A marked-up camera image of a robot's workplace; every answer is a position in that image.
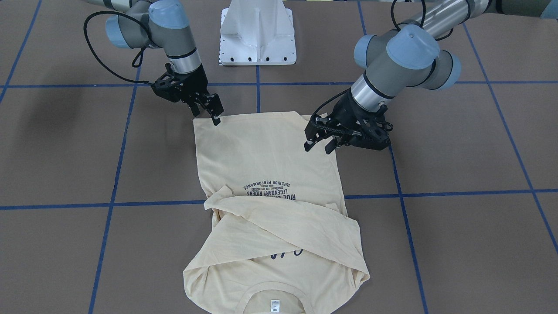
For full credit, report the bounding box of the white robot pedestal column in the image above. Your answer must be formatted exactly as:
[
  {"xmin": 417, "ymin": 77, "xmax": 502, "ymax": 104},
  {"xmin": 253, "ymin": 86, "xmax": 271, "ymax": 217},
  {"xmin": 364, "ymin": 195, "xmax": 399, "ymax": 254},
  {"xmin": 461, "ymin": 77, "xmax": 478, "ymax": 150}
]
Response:
[{"xmin": 219, "ymin": 0, "xmax": 297, "ymax": 66}]

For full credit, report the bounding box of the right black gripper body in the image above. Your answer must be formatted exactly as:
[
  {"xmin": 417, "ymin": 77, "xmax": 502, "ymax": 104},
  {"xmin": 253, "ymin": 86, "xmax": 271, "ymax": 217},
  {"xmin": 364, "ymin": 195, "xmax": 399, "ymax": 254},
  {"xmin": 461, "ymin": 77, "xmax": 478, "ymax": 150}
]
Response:
[{"xmin": 173, "ymin": 65, "xmax": 209, "ymax": 104}]

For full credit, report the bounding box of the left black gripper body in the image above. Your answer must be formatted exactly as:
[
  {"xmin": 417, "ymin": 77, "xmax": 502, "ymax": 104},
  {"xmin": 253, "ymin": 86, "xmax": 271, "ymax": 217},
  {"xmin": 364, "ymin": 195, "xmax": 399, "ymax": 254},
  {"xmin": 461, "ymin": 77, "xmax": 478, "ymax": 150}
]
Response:
[{"xmin": 327, "ymin": 89, "xmax": 388, "ymax": 146}]

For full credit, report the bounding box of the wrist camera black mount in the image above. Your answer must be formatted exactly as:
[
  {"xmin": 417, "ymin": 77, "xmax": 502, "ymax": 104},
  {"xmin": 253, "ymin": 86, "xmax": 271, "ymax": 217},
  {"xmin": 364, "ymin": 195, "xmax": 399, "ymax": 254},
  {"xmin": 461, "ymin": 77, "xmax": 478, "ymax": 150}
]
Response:
[
  {"xmin": 151, "ymin": 73, "xmax": 183, "ymax": 103},
  {"xmin": 351, "ymin": 115, "xmax": 393, "ymax": 151}
]

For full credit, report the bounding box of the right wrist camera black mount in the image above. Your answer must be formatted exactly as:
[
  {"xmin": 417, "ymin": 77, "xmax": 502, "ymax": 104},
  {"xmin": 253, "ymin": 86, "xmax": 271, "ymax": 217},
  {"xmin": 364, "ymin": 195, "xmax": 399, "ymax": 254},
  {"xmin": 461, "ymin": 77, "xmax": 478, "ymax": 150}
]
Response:
[{"xmin": 151, "ymin": 73, "xmax": 183, "ymax": 103}]

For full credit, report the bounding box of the yellow long-sleeve printed shirt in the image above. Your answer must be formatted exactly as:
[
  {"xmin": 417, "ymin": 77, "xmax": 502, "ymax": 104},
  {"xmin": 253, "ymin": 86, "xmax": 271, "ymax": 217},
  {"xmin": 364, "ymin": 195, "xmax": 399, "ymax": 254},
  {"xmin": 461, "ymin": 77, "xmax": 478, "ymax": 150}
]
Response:
[{"xmin": 183, "ymin": 112, "xmax": 370, "ymax": 314}]

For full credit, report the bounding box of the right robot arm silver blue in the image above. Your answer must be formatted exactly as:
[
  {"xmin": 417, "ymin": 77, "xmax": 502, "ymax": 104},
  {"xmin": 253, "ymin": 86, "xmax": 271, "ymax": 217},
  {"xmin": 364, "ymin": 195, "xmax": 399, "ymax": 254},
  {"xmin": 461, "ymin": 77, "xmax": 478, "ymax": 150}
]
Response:
[{"xmin": 82, "ymin": 0, "xmax": 224, "ymax": 125}]

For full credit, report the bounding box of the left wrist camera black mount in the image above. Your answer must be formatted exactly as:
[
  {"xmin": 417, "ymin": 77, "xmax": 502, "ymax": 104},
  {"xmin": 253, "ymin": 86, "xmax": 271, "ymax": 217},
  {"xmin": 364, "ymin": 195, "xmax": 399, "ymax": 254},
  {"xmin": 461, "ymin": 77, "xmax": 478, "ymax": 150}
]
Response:
[{"xmin": 351, "ymin": 115, "xmax": 393, "ymax": 151}]

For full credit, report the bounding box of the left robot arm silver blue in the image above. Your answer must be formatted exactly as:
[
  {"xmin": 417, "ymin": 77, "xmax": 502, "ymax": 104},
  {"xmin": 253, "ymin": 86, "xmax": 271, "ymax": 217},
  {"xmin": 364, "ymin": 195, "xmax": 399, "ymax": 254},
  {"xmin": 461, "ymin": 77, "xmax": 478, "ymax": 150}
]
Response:
[{"xmin": 304, "ymin": 0, "xmax": 557, "ymax": 154}]

